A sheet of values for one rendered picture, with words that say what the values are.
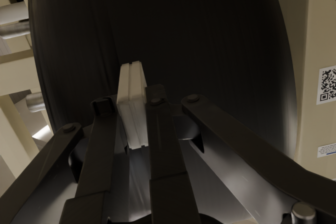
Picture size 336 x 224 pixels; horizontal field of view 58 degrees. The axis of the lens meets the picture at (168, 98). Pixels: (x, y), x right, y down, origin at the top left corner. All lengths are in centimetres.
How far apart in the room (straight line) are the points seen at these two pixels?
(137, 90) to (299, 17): 42
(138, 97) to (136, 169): 18
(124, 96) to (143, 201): 22
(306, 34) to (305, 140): 22
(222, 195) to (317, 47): 30
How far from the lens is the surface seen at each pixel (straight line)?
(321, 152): 71
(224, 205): 40
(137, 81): 18
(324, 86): 61
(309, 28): 54
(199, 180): 35
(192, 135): 15
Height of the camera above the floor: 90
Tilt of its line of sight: 32 degrees up
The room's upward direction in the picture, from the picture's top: 168 degrees clockwise
